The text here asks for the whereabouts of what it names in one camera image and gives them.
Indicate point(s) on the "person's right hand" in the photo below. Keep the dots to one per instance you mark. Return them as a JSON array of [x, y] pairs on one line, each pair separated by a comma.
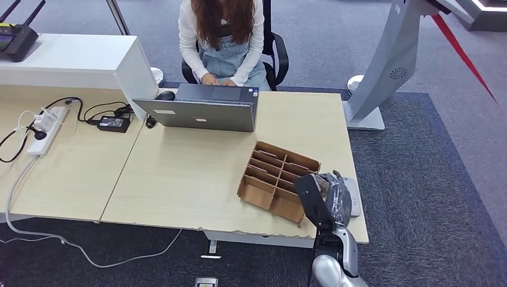
[[210, 79]]

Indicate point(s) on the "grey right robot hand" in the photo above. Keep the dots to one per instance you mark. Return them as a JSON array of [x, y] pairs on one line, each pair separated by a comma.
[[336, 198]]

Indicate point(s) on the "person's left hand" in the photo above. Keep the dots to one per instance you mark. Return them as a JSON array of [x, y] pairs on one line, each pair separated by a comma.
[[229, 82]]

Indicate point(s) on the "printed room key card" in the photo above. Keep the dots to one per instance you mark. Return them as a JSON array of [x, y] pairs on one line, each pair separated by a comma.
[[268, 153], [299, 164]]

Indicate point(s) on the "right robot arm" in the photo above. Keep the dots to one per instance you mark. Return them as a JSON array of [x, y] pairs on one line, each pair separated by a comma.
[[336, 265]]

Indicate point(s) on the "person's left forearm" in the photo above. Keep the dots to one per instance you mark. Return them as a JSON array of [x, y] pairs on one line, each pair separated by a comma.
[[249, 67]]

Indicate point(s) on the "person's right forearm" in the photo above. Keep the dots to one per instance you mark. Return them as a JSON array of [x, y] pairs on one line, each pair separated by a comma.
[[194, 63]]

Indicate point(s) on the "grey card reader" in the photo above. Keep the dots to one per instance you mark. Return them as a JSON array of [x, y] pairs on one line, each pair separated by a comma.
[[354, 198]]

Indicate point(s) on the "person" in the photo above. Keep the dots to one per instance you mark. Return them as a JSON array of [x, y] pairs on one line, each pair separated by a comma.
[[225, 47]]

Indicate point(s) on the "brown divided card organizer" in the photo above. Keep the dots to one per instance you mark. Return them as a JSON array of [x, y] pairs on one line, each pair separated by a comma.
[[257, 194]]

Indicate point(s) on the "grey laptop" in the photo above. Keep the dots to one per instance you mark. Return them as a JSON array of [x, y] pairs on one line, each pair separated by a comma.
[[206, 115]]

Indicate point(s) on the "black computer mouse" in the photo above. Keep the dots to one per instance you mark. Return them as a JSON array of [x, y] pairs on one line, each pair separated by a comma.
[[165, 96]]

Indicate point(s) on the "chrome stanchion base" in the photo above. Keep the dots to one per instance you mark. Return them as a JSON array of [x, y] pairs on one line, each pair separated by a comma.
[[157, 76], [353, 83]]

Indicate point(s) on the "black office chair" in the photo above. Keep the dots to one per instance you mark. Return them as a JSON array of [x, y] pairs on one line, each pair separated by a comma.
[[279, 55]]

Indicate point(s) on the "black power brick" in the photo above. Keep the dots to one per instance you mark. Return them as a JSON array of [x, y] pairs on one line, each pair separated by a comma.
[[113, 123]]

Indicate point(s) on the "chrome stanchion pole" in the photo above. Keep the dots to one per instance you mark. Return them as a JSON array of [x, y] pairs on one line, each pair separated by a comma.
[[118, 17]]

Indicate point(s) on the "white counter cabinet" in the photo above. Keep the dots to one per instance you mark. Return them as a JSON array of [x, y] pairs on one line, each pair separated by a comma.
[[79, 59]]

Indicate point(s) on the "silver kiosk stand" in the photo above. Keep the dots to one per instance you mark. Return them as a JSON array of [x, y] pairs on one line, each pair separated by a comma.
[[392, 59]]

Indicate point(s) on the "floor socket plate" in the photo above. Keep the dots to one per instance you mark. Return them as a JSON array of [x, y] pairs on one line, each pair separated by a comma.
[[206, 283]]

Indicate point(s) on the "white plug adapter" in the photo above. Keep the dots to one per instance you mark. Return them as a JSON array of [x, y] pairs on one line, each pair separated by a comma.
[[43, 118]]

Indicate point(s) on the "white power strip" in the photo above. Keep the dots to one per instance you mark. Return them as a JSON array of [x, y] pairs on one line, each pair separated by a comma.
[[45, 134]]

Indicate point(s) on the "black plug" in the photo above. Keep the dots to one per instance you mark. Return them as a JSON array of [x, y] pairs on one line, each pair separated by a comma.
[[39, 135]]

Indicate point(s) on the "red barrier tape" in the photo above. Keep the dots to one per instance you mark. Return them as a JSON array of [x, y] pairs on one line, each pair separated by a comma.
[[459, 49]]

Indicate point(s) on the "black controller with antennas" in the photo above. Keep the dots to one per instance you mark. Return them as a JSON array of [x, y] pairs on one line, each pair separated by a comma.
[[17, 41]]

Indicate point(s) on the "dark platform with light strip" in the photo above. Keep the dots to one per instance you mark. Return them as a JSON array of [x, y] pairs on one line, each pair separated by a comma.
[[487, 20]]

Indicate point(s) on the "black camera bracket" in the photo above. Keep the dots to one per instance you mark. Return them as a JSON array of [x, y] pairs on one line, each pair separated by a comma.
[[311, 198]]

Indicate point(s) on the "white desk frame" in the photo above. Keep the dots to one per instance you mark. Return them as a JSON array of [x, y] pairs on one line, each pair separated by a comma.
[[257, 239], [16, 218]]

